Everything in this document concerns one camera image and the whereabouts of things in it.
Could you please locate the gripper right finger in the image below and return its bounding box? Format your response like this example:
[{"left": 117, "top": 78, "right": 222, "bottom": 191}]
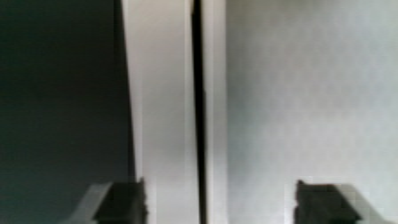
[{"left": 293, "top": 180, "right": 363, "bottom": 224}]

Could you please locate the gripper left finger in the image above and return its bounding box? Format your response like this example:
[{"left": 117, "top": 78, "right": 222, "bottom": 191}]
[{"left": 61, "top": 178, "right": 149, "bottom": 224}]

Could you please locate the white desk tabletop tray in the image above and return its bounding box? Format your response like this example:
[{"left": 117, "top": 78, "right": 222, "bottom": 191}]
[{"left": 203, "top": 0, "right": 398, "bottom": 224}]

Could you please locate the white front fence bar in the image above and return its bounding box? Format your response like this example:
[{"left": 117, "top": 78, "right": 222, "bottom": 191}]
[{"left": 123, "top": 0, "right": 199, "bottom": 224}]

